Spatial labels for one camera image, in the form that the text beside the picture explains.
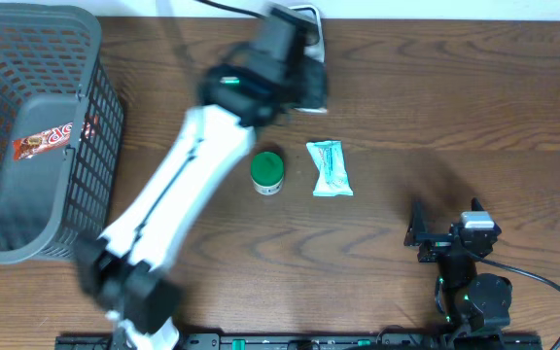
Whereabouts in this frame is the green flushable wipes packet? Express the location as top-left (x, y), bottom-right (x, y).
top-left (306, 140), bottom-right (354, 197)

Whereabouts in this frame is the red chocolate bar wrapper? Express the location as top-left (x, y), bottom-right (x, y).
top-left (13, 122), bottom-right (73, 161)

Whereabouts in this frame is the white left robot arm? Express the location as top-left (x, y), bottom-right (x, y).
top-left (74, 4), bottom-right (327, 349)

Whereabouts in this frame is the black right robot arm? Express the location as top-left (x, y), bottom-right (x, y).
top-left (403, 198), bottom-right (512, 346)

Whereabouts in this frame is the white barcode scanner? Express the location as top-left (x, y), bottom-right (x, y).
top-left (290, 4), bottom-right (325, 62)

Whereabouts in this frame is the green lid white jar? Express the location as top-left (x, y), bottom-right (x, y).
top-left (250, 152), bottom-right (284, 195)

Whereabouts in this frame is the grey plastic shopping basket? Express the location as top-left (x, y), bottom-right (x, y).
top-left (0, 3), bottom-right (124, 264)

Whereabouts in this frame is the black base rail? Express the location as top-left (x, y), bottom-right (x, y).
top-left (55, 331), bottom-right (543, 350)

